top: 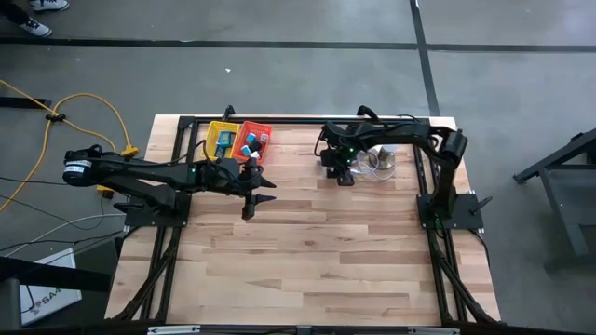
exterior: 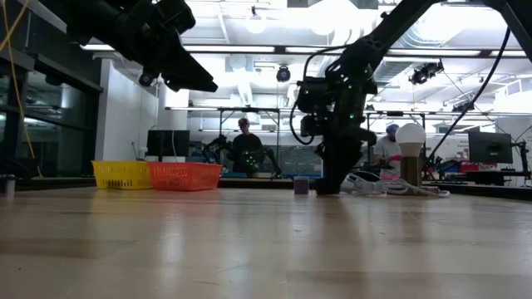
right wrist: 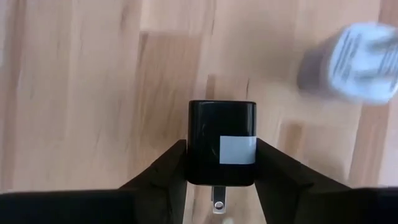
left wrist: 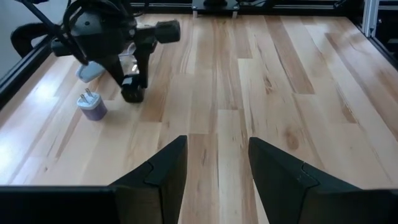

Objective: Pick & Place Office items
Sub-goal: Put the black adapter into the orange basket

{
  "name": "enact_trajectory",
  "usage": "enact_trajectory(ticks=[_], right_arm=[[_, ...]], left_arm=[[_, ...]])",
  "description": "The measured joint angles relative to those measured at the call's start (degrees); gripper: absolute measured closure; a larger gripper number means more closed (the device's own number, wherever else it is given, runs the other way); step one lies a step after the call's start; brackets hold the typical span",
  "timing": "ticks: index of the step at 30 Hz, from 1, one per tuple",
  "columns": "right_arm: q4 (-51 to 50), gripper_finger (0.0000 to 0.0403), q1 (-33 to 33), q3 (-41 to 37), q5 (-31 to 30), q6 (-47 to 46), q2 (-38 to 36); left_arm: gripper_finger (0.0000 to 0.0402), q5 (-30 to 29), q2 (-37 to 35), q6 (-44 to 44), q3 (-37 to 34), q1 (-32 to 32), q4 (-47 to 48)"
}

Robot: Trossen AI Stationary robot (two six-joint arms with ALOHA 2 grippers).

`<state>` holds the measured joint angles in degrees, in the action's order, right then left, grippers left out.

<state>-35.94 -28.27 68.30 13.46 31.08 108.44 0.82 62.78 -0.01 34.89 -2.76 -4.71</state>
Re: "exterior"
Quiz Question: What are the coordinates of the black computer monitor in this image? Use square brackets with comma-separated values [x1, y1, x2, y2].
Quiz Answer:
[467, 130, 514, 164]
[146, 130, 191, 158]

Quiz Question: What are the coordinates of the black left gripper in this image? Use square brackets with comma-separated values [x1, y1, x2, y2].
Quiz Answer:
[120, 0, 219, 94]

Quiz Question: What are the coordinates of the black workstation frame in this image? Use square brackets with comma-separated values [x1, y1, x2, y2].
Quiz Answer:
[365, 110, 428, 175]
[216, 106, 282, 175]

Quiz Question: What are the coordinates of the small grey block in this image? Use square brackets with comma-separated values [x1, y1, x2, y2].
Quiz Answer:
[0, 174, 17, 197]

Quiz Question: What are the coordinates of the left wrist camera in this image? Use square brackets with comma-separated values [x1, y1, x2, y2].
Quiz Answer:
[138, 70, 175, 91]

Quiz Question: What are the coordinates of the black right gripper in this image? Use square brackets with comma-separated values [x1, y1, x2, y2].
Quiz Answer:
[295, 41, 378, 197]

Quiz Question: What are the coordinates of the orange plastic basket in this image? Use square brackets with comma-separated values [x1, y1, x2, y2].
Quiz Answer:
[147, 161, 224, 192]

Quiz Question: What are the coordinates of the person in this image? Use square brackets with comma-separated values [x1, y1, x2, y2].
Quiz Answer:
[229, 117, 267, 174]
[373, 123, 402, 178]

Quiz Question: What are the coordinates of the black ceiling spot camera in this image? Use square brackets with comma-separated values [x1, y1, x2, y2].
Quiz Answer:
[409, 61, 445, 86]

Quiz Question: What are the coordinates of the yellow plastic basket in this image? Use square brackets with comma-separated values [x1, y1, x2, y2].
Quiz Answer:
[91, 160, 153, 190]

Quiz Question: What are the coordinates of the black hanging arm cable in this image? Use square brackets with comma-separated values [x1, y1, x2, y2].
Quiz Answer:
[422, 27, 512, 184]

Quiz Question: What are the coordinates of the white bulb lamp brass base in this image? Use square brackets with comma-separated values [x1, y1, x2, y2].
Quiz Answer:
[394, 122, 427, 187]

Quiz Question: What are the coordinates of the small silver cap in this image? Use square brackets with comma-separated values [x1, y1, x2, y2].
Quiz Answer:
[293, 175, 311, 195]

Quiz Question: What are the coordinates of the yellow hanging cable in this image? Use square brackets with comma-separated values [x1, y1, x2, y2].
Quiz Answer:
[0, 0, 42, 178]

